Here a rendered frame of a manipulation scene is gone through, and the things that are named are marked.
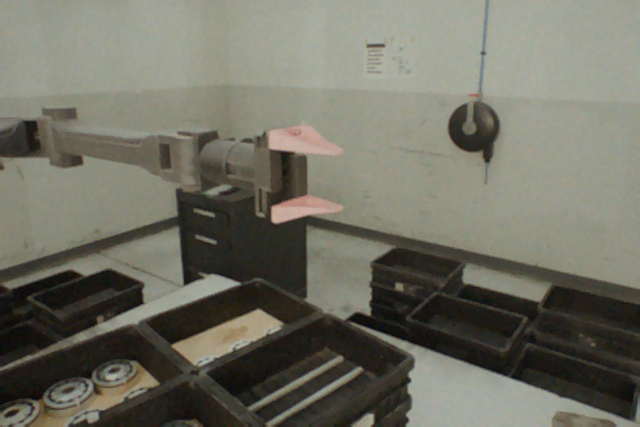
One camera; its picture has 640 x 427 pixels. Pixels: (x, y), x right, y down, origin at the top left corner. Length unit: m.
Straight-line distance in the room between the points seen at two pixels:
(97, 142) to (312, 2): 3.93
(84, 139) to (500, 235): 3.51
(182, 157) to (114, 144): 0.16
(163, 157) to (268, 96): 4.30
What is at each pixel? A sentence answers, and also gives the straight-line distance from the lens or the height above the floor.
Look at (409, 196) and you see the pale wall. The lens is 4.28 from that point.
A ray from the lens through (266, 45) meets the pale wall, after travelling 5.00.
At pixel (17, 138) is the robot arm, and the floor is 1.45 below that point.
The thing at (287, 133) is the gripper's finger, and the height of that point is 1.51.
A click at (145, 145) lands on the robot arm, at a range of 0.76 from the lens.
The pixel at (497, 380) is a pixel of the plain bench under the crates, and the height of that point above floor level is 0.70.
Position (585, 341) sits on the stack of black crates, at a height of 0.50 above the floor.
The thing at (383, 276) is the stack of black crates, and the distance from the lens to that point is 2.54.
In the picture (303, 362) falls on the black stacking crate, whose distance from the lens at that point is 1.36.
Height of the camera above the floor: 1.59
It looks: 16 degrees down
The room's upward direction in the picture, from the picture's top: straight up
